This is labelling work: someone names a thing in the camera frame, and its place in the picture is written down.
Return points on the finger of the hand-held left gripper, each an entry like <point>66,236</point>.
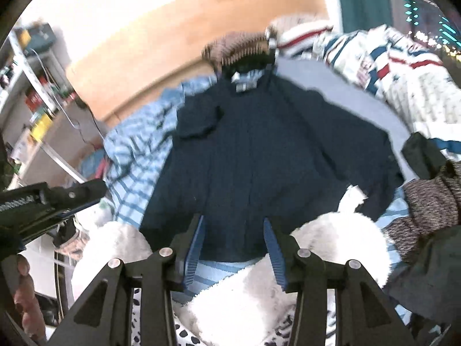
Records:
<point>79,193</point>

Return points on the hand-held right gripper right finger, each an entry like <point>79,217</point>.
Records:
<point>275,256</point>

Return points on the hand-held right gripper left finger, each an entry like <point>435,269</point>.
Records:
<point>192,256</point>

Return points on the navy blue collared shirt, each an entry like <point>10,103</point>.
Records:
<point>266,151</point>

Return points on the folded black clothes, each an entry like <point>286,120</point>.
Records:
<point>248,65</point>

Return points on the person's left hand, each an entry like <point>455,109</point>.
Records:
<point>27,295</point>

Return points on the blue and red bundle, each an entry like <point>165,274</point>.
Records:
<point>93,162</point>

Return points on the white fluffy pajama top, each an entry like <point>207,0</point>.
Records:
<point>234,295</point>

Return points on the light blue striped hoodie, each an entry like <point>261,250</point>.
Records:
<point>137,158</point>

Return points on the black spotted white pants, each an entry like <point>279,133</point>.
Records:
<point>194,337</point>

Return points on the white storage shelf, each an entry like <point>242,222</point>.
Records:
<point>32,90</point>

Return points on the dark grey garment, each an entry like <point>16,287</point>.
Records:
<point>421,274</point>

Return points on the brown patterned garment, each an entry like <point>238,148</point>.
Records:
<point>428,202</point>

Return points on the wooden headboard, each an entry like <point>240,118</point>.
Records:
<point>162,43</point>

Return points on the dark green garment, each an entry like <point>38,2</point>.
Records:
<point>421,155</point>

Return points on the folded brown striped sweater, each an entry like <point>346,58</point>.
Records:
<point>237,45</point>

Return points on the star striped quilt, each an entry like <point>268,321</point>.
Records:
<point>407,75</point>

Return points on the star striped pillow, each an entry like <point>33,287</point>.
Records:
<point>302,34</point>

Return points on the teal curtain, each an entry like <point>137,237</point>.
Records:
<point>360,0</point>

